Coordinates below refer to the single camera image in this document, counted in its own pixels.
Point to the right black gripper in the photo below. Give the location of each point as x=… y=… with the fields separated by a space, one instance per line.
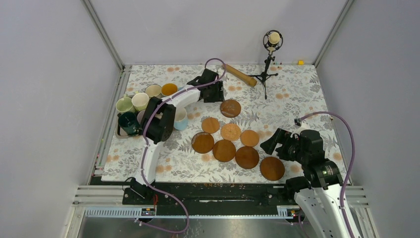
x=281 y=136

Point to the microphone on black tripod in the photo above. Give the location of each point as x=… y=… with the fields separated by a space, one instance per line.
x=272 y=42

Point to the blue mug orange inside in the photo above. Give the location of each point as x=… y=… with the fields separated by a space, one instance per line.
x=169 y=89

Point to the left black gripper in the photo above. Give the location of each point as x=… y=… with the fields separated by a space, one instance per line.
x=218 y=96

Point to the beige mug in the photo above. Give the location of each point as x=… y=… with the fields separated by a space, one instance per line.
x=154 y=90

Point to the dark scuffed brown coaster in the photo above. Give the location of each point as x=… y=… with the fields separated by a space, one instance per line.
x=230 y=108

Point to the light blue mug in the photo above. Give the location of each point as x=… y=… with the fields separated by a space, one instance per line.
x=181 y=119

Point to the yellow-green mug white inside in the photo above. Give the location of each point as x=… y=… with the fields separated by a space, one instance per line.
x=140 y=101

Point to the woven rattan coaster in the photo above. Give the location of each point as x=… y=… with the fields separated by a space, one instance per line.
x=230 y=131

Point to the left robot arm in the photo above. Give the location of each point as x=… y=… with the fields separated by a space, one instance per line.
x=141 y=182

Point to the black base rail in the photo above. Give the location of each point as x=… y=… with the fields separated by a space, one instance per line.
x=170 y=199

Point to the metal serving tray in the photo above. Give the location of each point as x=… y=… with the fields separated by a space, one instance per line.
x=123 y=133

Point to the wooden rolling pin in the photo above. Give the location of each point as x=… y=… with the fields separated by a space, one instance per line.
x=250 y=81

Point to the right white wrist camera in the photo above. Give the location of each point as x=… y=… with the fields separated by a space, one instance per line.
x=301 y=125

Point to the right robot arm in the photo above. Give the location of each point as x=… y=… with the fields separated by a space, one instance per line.
x=320 y=192

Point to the light cork coaster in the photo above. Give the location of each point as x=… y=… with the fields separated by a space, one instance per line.
x=210 y=125
x=249 y=138

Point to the dark green mug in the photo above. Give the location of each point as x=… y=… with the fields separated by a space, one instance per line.
x=129 y=123

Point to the mauve purple mug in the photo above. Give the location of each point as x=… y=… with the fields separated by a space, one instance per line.
x=140 y=116

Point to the glossy brown coaster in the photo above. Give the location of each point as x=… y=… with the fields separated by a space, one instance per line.
x=202 y=142

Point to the light green mug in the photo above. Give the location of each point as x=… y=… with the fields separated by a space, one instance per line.
x=124 y=104

